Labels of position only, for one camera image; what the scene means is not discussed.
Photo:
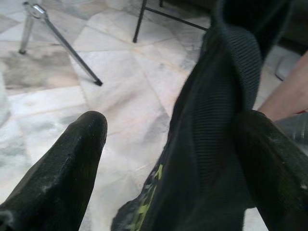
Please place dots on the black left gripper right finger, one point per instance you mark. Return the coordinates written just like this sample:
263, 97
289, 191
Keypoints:
276, 173

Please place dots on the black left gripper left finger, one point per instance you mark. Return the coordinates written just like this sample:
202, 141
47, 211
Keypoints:
55, 178

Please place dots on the black t-shirt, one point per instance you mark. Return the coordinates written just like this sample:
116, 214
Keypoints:
204, 132

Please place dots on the person bare leg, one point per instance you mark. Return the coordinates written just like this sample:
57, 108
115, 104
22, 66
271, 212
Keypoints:
288, 91

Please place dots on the silver metal clothes rack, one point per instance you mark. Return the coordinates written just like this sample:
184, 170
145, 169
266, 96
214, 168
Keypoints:
27, 32

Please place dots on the black metal folding stand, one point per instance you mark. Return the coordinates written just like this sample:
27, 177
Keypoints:
140, 21

